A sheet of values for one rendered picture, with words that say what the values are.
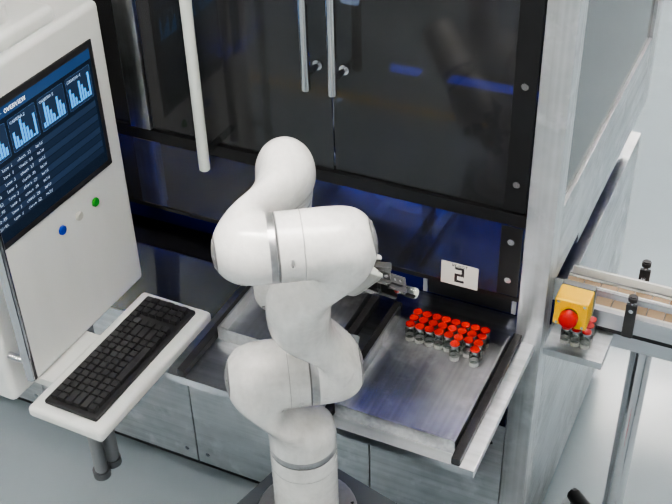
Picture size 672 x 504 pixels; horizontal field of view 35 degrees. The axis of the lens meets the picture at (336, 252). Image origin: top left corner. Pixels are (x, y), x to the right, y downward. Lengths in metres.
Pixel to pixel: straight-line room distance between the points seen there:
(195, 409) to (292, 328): 1.53
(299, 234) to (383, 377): 0.91
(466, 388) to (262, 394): 0.64
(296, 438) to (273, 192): 0.52
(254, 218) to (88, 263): 1.14
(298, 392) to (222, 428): 1.33
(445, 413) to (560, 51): 0.76
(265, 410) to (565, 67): 0.82
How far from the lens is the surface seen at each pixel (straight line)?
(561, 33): 2.01
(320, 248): 1.45
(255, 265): 1.45
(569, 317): 2.30
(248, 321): 2.47
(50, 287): 2.47
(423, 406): 2.26
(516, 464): 2.69
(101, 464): 3.09
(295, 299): 1.56
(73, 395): 2.44
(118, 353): 2.52
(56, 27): 2.31
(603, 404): 3.59
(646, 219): 4.43
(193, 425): 3.16
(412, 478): 2.87
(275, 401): 1.79
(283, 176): 1.52
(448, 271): 2.37
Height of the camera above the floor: 2.47
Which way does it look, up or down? 37 degrees down
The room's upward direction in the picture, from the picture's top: 2 degrees counter-clockwise
